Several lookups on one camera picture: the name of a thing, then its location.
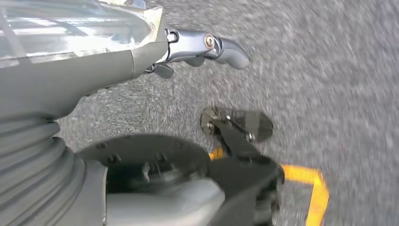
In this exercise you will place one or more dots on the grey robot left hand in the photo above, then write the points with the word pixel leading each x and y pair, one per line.
pixel 78 62

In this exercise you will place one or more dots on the yellow floor tape marking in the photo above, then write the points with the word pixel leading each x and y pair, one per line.
pixel 318 199

